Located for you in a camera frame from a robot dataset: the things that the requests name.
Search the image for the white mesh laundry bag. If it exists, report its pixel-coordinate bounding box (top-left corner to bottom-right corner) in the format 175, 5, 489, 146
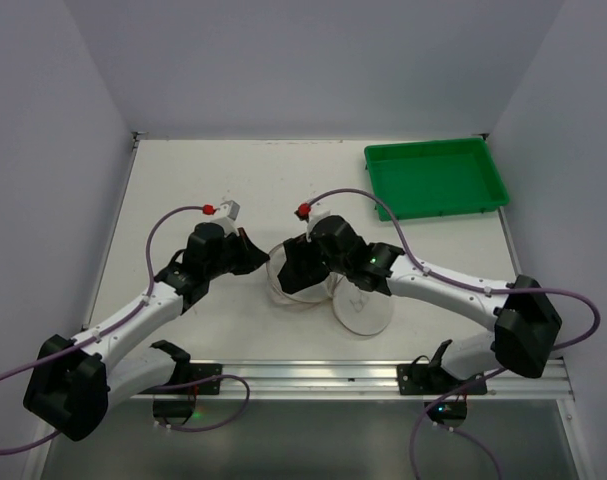
265, 244, 394, 338

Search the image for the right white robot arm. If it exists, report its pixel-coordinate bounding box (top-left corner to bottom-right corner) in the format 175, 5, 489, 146
278, 215, 562, 381

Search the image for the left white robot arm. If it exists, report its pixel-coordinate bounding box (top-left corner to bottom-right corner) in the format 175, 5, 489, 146
23, 222, 269, 441

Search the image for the green plastic tray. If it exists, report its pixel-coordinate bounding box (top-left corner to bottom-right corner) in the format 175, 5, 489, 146
364, 137, 510, 220

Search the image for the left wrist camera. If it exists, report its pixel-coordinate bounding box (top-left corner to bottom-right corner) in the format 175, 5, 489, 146
201, 200, 240, 235

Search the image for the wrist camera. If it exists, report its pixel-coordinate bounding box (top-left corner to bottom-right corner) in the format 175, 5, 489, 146
201, 200, 240, 235
294, 203, 331, 242

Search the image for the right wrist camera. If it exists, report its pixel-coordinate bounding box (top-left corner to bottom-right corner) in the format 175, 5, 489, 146
294, 203, 331, 242

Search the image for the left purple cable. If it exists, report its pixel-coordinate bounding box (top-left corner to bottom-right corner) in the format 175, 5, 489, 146
0, 203, 252, 454

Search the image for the aluminium mounting rail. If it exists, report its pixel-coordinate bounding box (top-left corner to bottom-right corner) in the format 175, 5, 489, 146
107, 360, 564, 401

